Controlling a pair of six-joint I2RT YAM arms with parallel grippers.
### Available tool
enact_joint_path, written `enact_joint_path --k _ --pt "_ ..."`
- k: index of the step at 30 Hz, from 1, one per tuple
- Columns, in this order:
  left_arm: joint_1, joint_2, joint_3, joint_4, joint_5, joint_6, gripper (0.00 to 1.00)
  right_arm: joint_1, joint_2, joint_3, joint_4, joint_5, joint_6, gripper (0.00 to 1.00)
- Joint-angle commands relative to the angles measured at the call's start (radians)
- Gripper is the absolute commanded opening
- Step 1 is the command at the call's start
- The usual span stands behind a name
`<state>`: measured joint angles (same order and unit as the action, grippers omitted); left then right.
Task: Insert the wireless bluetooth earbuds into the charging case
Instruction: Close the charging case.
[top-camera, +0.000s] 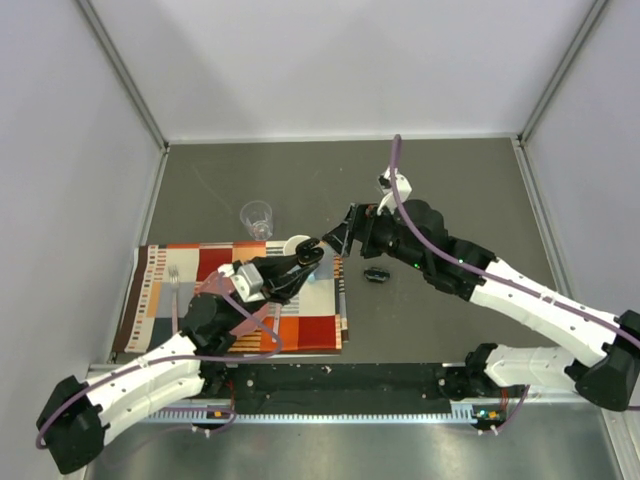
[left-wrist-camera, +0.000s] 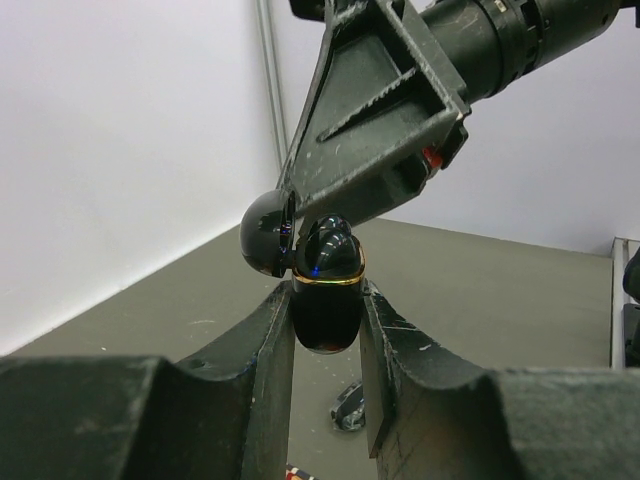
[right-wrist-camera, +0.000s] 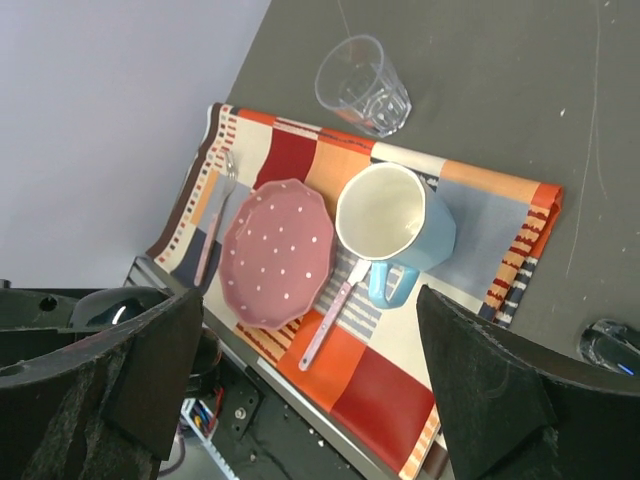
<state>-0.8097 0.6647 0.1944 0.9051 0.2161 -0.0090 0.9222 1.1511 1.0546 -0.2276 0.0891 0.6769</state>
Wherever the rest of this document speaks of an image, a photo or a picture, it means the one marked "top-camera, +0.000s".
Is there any blue mug white inside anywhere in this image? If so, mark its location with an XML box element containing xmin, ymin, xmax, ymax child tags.
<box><xmin>283</xmin><ymin>235</ymin><xmax>310</xmax><ymax>256</ymax></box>

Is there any black taped earbud charging case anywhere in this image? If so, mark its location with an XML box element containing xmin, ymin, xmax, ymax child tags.
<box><xmin>363</xmin><ymin>267</ymin><xmax>391</xmax><ymax>284</ymax></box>

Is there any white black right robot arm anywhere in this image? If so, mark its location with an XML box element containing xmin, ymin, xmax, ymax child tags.
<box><xmin>323</xmin><ymin>200</ymin><xmax>639</xmax><ymax>411</ymax></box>

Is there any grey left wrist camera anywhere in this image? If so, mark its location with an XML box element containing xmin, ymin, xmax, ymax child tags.
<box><xmin>218</xmin><ymin>262</ymin><xmax>266</xmax><ymax>303</ymax></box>

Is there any pink handled fork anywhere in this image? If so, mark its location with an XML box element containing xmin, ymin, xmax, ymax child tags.
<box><xmin>168</xmin><ymin>265</ymin><xmax>180</xmax><ymax>334</ymax></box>

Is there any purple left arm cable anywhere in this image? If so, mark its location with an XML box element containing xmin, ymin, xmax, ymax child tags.
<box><xmin>34</xmin><ymin>269</ymin><xmax>282</xmax><ymax>449</ymax></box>

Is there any clear plastic cup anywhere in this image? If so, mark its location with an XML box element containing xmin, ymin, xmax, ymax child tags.
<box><xmin>240</xmin><ymin>200</ymin><xmax>273</xmax><ymax>241</ymax></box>

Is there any pink handled knife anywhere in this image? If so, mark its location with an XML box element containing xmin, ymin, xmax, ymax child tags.
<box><xmin>271</xmin><ymin>304</ymin><xmax>282</xmax><ymax>344</ymax></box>

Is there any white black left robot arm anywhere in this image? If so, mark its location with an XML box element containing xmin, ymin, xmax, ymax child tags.
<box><xmin>35</xmin><ymin>249</ymin><xmax>322</xmax><ymax>474</ymax></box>

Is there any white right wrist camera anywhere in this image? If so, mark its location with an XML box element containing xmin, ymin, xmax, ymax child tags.
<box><xmin>377</xmin><ymin>168</ymin><xmax>412</xmax><ymax>216</ymax></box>

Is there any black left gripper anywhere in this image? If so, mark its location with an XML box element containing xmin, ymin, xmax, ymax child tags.
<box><xmin>223</xmin><ymin>251</ymin><xmax>318</xmax><ymax>331</ymax></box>

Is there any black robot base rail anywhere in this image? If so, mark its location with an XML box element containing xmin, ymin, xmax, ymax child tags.
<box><xmin>219</xmin><ymin>361</ymin><xmax>481</xmax><ymax>415</ymax></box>

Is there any orange patchwork placemat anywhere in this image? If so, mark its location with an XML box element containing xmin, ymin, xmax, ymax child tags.
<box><xmin>112</xmin><ymin>240</ymin><xmax>348</xmax><ymax>355</ymax></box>

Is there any white slotted cable duct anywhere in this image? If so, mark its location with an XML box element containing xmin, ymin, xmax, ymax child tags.
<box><xmin>142</xmin><ymin>403</ymin><xmax>506</xmax><ymax>426</ymax></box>

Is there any black case with gold line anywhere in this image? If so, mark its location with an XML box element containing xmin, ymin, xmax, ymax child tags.
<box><xmin>295</xmin><ymin>238</ymin><xmax>324</xmax><ymax>267</ymax></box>

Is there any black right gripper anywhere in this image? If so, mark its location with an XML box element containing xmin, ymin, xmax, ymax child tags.
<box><xmin>322</xmin><ymin>201</ymin><xmax>429</xmax><ymax>273</ymax></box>

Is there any pink dotted plate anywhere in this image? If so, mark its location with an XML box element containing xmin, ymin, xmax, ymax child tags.
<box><xmin>195</xmin><ymin>269</ymin><xmax>260</xmax><ymax>338</ymax></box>

